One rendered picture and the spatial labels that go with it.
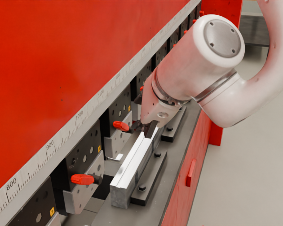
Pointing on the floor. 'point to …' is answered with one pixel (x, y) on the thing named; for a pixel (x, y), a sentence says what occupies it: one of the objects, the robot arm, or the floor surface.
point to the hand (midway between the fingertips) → (141, 113)
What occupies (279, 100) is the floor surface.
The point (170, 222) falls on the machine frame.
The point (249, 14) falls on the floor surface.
